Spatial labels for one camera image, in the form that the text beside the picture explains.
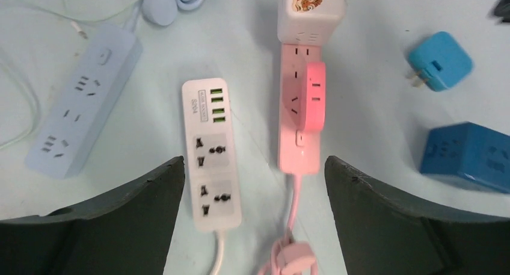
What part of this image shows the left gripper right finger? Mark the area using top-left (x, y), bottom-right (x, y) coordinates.
top-left (324, 156), bottom-right (509, 274)

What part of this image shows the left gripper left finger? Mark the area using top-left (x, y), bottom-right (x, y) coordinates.
top-left (1, 156), bottom-right (185, 274)

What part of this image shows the pink power strip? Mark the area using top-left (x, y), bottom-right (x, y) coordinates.
top-left (278, 44), bottom-right (322, 175)

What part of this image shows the dark blue cube socket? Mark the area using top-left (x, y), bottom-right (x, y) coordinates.
top-left (419, 122), bottom-right (509, 194)

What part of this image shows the pink plug adapter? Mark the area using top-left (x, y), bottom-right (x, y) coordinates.
top-left (299, 61), bottom-right (326, 132)

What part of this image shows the light blue plug adapter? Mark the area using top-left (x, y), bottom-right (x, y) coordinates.
top-left (407, 31), bottom-right (474, 92)

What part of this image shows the white power strip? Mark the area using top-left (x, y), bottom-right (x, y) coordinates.
top-left (182, 78), bottom-right (242, 232)

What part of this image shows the light blue power strip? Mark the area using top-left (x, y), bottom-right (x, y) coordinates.
top-left (25, 24), bottom-right (143, 179)

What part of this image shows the light blue table mat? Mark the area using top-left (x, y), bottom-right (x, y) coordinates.
top-left (1, 0), bottom-right (509, 274)

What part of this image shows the pink coiled cable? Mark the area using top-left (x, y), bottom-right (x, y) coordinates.
top-left (257, 173), bottom-right (319, 275)

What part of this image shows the light blue coiled cable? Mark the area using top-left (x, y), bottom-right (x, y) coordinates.
top-left (123, 0), bottom-right (212, 31)

